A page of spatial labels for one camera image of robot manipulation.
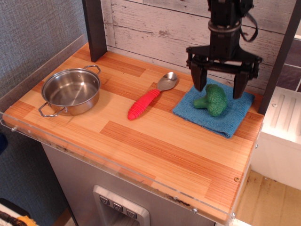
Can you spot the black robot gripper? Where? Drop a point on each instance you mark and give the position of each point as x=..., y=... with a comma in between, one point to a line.
x=225, y=55

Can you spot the green toy broccoli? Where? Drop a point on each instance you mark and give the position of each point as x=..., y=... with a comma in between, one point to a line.
x=215, y=100

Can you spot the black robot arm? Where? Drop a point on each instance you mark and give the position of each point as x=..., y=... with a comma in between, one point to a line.
x=228, y=12

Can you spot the blue folded cloth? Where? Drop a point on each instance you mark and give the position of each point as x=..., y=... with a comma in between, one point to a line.
x=227, y=122

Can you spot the white toy sink unit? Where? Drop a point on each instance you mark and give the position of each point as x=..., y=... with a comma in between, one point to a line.
x=277, y=154

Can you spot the clear acrylic edge guard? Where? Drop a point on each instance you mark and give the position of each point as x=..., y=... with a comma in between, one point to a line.
x=179, y=161

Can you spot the small steel pot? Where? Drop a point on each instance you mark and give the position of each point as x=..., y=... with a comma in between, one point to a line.
x=71, y=91

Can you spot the silver dispenser button panel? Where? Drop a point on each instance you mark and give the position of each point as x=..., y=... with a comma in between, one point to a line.
x=115, y=210

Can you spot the grey toy fridge cabinet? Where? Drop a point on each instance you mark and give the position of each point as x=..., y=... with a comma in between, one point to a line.
x=77, y=180

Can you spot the yellow object at corner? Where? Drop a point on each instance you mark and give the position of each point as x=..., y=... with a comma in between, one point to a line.
x=28, y=221

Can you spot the red handled metal spoon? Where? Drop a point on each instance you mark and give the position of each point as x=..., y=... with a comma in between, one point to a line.
x=167, y=82

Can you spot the dark right shelf post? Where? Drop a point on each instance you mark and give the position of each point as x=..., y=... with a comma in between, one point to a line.
x=280, y=60

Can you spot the dark shelf post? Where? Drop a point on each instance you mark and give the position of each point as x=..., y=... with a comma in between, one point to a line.
x=95, y=28
x=280, y=60

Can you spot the dark left shelf post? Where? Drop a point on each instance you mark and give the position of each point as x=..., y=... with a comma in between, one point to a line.
x=95, y=28

